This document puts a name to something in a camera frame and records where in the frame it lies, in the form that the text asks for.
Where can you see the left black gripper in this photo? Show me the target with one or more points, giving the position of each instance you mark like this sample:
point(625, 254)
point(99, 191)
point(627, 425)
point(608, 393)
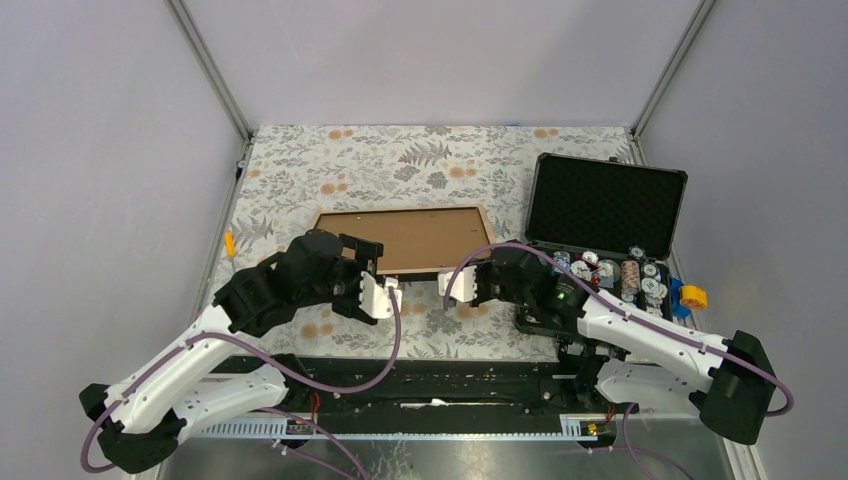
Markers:
point(365, 260)

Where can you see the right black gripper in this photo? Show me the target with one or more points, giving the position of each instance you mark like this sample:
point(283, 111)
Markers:
point(482, 266)

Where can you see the orange handled screwdriver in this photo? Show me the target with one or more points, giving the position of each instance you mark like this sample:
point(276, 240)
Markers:
point(229, 242)

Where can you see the black picture frame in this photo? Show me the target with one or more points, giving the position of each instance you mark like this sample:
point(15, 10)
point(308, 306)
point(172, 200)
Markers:
point(417, 241)

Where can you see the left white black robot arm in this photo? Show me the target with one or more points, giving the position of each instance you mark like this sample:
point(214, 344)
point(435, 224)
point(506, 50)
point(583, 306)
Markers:
point(140, 421)

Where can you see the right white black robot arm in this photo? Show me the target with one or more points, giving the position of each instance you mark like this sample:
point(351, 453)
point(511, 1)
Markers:
point(728, 383)

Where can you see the floral table mat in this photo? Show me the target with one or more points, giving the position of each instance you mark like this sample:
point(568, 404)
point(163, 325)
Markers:
point(295, 172)

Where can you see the black poker chip case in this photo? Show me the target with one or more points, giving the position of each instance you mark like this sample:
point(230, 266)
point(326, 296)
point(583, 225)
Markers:
point(609, 226)

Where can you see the yellow blue tape dispenser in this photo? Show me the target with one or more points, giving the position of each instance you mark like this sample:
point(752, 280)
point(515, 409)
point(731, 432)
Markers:
point(686, 298)

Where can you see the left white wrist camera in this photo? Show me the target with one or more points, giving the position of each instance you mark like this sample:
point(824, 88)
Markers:
point(375, 297)

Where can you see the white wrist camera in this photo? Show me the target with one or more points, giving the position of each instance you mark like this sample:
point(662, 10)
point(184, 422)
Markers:
point(457, 286)
point(375, 297)

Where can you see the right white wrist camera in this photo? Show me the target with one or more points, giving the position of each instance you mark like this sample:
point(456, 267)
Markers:
point(457, 286)

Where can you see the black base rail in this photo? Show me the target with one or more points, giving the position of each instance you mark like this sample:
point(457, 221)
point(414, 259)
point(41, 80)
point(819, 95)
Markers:
point(463, 386)

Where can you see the grey slotted cable duct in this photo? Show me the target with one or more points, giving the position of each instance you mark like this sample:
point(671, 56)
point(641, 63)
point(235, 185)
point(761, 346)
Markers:
point(431, 425)

